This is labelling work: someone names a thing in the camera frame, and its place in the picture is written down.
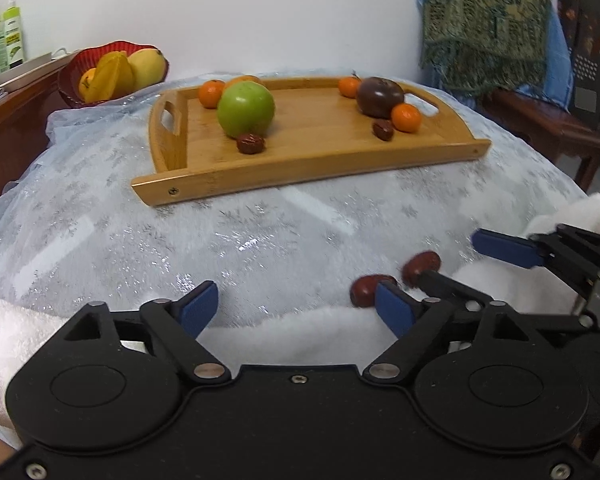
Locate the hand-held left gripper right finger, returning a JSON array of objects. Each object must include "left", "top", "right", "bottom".
[{"left": 362, "top": 281, "right": 541, "bottom": 386}]

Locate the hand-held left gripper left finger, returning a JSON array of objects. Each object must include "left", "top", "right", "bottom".
[{"left": 55, "top": 281, "right": 231, "bottom": 386}]

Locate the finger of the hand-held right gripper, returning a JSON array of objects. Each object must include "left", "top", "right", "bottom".
[
  {"left": 471, "top": 224, "right": 600, "bottom": 301},
  {"left": 419, "top": 270, "right": 496, "bottom": 311}
]

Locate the wooden tray with handles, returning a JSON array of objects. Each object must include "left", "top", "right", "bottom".
[{"left": 131, "top": 76, "right": 492, "bottom": 207}]

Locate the green apple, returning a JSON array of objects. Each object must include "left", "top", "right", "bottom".
[{"left": 217, "top": 81, "right": 276, "bottom": 138}]

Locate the mandarin orange with stem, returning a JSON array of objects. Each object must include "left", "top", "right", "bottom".
[{"left": 338, "top": 71, "right": 363, "bottom": 99}]

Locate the silver snowflake tablecloth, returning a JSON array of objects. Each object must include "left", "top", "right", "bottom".
[{"left": 0, "top": 67, "right": 588, "bottom": 332}]

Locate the white fluffy blanket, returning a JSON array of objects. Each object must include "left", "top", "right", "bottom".
[{"left": 0, "top": 192, "right": 600, "bottom": 453}]

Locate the wooden side table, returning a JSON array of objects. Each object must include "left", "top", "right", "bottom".
[{"left": 480, "top": 87, "right": 600, "bottom": 192}]

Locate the dark purple tomato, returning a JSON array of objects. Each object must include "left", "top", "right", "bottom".
[{"left": 356, "top": 76, "right": 406, "bottom": 119}]

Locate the dull orange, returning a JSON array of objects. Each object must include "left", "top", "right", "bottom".
[{"left": 223, "top": 75, "right": 262, "bottom": 90}]

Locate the green patterned fringed cloth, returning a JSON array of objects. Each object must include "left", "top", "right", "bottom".
[{"left": 420, "top": 0, "right": 552, "bottom": 99}]

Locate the dark printed box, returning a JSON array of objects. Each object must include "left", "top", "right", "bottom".
[{"left": 554, "top": 0, "right": 600, "bottom": 132}]

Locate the yellow mango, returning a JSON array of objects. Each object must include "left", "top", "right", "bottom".
[{"left": 128, "top": 48, "right": 166, "bottom": 91}]

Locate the yellow starfruit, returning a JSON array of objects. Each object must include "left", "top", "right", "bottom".
[{"left": 84, "top": 52, "right": 135, "bottom": 103}]

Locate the wooden cabinet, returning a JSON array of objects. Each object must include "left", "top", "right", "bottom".
[{"left": 0, "top": 57, "right": 74, "bottom": 217}]

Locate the red fruit bowl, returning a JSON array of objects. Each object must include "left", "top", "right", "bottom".
[{"left": 57, "top": 45, "right": 170, "bottom": 109}]

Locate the white flat box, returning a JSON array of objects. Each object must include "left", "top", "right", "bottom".
[{"left": 0, "top": 50, "right": 68, "bottom": 94}]

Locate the green white bottle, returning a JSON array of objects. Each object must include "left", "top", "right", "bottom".
[{"left": 2, "top": 0, "right": 26, "bottom": 74}]

